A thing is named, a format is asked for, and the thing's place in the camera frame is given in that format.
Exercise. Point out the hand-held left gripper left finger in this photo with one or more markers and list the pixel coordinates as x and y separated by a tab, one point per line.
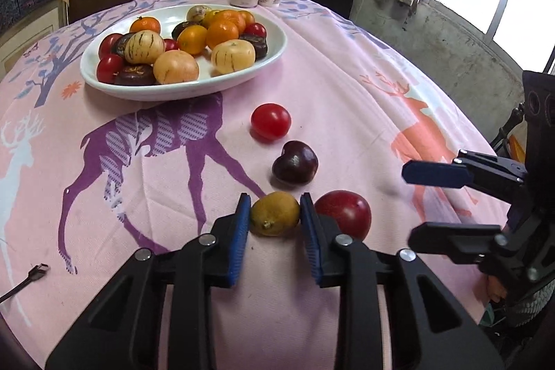
238	242

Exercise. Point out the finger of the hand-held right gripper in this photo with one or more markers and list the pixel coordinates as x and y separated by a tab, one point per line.
451	240
433	175

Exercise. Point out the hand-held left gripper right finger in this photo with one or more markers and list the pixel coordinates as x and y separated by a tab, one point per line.
311	244

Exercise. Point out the red plum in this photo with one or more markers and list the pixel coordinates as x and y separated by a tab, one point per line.
344	214
106	45

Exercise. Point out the yellow kumquat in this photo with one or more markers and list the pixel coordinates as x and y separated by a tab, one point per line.
274	214

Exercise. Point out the dark purple plum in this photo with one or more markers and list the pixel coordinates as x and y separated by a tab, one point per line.
122	40
295	163

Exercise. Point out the pale yellow round fruit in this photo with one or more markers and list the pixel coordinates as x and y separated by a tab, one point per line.
175	67

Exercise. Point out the purple passion fruit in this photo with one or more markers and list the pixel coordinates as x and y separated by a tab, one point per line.
256	45
135	76
182	28

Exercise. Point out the white oval plate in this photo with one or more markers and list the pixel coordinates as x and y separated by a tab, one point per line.
275	42

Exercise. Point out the large orange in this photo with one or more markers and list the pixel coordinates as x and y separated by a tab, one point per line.
222	35

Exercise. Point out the red cherry tomato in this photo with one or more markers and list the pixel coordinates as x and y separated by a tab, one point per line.
170	45
109	68
256	30

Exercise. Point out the small orange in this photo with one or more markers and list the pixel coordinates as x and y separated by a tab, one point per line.
232	16

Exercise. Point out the small striped pepino melon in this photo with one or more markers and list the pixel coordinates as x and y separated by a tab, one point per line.
197	12

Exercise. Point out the pink deer print tablecloth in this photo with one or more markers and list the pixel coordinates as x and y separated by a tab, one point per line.
347	92

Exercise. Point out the mandarin with green stem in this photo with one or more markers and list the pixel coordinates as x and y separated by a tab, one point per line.
145	25

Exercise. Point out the beige framed panel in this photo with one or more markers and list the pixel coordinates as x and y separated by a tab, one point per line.
26	36

